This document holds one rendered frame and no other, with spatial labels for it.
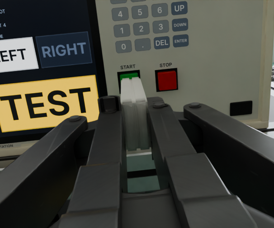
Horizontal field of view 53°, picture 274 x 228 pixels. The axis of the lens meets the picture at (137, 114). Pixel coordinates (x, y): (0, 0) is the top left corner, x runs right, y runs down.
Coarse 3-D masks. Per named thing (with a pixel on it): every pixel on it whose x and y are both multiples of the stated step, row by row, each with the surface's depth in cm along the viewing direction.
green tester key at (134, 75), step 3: (135, 72) 28; (120, 75) 27; (123, 75) 27; (126, 75) 27; (129, 75) 27; (132, 75) 27; (135, 75) 27; (120, 78) 27; (129, 78) 27; (120, 81) 27
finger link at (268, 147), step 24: (192, 120) 13; (216, 120) 12; (216, 144) 11; (240, 144) 10; (264, 144) 9; (216, 168) 12; (240, 168) 10; (264, 168) 9; (240, 192) 10; (264, 192) 9
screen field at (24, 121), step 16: (48, 80) 27; (64, 80) 27; (80, 80) 28; (0, 96) 28; (16, 96) 28; (32, 96) 28; (48, 96) 28; (64, 96) 28; (80, 96) 28; (96, 96) 28; (0, 112) 28; (16, 112) 28; (32, 112) 28; (48, 112) 28; (64, 112) 28; (80, 112) 29; (96, 112) 29; (16, 128) 29; (32, 128) 29
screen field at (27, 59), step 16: (80, 32) 26; (0, 48) 26; (16, 48) 26; (32, 48) 26; (48, 48) 26; (64, 48) 26; (80, 48) 27; (0, 64) 27; (16, 64) 27; (32, 64) 27; (48, 64) 27; (64, 64) 27
